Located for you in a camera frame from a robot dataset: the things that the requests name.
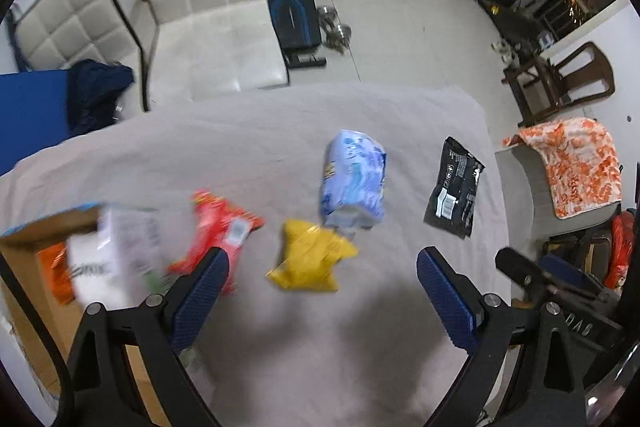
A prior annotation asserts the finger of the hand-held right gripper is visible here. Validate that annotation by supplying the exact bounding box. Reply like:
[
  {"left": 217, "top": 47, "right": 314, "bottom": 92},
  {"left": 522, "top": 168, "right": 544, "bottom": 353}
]
[
  {"left": 539, "top": 254, "right": 608, "bottom": 303},
  {"left": 495, "top": 248, "right": 551, "bottom": 305}
]

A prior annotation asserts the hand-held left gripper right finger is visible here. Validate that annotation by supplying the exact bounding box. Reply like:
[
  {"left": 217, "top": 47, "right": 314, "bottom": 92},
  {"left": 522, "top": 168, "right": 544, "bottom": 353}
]
[{"left": 416, "top": 247, "right": 588, "bottom": 427}]

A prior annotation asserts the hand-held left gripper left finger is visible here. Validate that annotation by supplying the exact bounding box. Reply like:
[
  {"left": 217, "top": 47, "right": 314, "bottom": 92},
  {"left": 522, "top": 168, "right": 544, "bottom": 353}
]
[{"left": 65, "top": 247, "right": 231, "bottom": 427}]

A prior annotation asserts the white snack packet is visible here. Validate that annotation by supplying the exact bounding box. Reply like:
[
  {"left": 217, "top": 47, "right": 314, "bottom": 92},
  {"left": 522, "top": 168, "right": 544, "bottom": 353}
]
[{"left": 65, "top": 202, "right": 173, "bottom": 310}]

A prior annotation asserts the yellow snack packet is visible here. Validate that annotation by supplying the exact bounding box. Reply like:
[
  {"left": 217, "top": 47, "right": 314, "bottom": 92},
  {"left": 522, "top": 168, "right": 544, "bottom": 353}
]
[{"left": 265, "top": 218, "right": 360, "bottom": 293}]

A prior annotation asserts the cardboard box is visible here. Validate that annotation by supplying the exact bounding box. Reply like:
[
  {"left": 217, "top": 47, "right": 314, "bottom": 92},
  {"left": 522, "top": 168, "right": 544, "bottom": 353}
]
[{"left": 0, "top": 202, "right": 171, "bottom": 427}]

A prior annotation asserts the red plastic bag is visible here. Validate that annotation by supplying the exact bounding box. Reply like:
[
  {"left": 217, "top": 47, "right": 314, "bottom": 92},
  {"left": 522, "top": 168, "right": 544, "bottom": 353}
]
[{"left": 602, "top": 212, "right": 635, "bottom": 291}]

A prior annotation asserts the red snack packet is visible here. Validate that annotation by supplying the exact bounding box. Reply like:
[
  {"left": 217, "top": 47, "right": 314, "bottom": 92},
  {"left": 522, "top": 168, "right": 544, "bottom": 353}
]
[{"left": 167, "top": 189, "right": 266, "bottom": 297}]

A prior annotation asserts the grey stool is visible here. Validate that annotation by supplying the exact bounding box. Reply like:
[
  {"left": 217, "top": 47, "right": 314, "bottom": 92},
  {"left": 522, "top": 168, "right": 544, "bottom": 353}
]
[{"left": 494, "top": 142, "right": 621, "bottom": 239}]

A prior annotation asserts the black snack packet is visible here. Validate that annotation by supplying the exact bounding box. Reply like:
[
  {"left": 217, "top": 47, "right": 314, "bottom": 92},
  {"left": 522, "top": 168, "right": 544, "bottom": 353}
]
[{"left": 423, "top": 136, "right": 486, "bottom": 239}]

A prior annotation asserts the orange floral towel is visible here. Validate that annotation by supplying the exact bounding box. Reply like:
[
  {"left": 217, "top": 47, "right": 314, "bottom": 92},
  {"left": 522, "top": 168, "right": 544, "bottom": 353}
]
[{"left": 501, "top": 117, "right": 624, "bottom": 221}]

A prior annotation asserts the orange snack packet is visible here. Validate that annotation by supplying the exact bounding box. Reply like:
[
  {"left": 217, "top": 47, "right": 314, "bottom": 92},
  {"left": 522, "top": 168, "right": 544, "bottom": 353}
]
[{"left": 37, "top": 241, "right": 73, "bottom": 307}]

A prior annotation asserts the light blue snack packet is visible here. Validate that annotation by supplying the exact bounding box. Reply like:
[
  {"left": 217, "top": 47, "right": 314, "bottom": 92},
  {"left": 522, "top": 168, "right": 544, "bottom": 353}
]
[{"left": 320, "top": 129, "right": 388, "bottom": 239}]

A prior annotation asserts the grey table cloth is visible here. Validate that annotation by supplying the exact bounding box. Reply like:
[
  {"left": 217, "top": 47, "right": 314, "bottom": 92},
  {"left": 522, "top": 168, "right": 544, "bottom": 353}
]
[{"left": 0, "top": 82, "right": 512, "bottom": 427}]

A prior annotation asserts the brown wooden chair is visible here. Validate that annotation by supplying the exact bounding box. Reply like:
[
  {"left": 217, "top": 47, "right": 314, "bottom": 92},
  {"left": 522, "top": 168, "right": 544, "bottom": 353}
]
[{"left": 501, "top": 41, "right": 616, "bottom": 128}]

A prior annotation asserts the dark blue garment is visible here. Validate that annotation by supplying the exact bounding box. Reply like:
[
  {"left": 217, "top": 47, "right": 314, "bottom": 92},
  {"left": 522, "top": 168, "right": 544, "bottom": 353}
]
[{"left": 66, "top": 59, "right": 137, "bottom": 136}]

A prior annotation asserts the blue board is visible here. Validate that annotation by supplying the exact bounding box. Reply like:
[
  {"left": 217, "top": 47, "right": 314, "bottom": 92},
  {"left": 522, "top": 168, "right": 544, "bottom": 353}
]
[{"left": 0, "top": 69, "right": 72, "bottom": 178}]

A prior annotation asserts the black metal rack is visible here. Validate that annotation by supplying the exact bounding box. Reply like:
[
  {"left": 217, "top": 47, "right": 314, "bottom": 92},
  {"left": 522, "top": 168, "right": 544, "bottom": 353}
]
[{"left": 532, "top": 0, "right": 597, "bottom": 38}]

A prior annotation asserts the chrome dumbbell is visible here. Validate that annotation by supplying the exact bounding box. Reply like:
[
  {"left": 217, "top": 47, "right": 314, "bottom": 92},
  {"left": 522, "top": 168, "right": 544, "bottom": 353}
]
[{"left": 316, "top": 5, "right": 354, "bottom": 56}]

